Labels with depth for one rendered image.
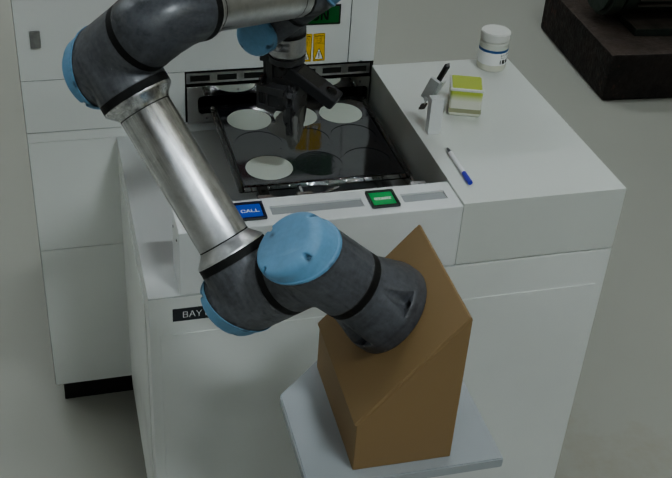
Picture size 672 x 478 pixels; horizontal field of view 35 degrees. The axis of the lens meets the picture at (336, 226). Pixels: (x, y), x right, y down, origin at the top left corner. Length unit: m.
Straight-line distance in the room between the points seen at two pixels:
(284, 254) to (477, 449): 0.47
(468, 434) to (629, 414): 1.41
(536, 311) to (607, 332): 1.13
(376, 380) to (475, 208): 0.56
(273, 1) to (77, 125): 0.88
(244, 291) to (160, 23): 0.41
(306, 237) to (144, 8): 0.40
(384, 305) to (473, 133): 0.80
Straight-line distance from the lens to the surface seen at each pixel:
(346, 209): 2.00
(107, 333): 2.84
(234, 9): 1.65
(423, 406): 1.62
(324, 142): 2.34
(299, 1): 1.79
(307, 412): 1.76
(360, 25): 2.50
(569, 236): 2.20
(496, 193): 2.09
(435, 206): 2.03
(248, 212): 1.97
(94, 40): 1.61
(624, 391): 3.20
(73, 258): 2.69
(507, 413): 2.47
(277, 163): 2.25
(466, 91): 2.33
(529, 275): 2.22
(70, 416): 2.97
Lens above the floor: 2.04
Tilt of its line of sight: 34 degrees down
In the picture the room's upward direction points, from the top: 4 degrees clockwise
